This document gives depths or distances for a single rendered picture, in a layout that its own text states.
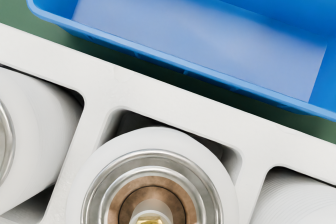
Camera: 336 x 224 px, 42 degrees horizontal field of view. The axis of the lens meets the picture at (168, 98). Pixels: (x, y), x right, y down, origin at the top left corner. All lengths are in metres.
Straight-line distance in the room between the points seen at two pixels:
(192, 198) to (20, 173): 0.09
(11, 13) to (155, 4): 0.16
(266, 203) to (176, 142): 0.11
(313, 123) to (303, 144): 0.19
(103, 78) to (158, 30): 0.19
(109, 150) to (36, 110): 0.05
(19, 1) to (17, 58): 0.21
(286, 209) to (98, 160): 0.12
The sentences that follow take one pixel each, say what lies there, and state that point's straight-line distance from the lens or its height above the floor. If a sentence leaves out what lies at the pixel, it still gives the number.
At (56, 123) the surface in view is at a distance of 0.30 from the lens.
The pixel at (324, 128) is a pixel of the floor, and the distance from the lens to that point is 0.52.
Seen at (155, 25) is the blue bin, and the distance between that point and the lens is 0.50.
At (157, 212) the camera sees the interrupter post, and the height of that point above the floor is 0.28.
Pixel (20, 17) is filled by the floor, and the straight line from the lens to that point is 0.53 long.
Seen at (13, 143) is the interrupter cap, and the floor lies 0.25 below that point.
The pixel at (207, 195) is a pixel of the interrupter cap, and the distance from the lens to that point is 0.24.
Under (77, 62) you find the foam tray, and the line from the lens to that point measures 0.32.
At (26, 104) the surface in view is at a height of 0.24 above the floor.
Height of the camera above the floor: 0.49
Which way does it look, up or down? 87 degrees down
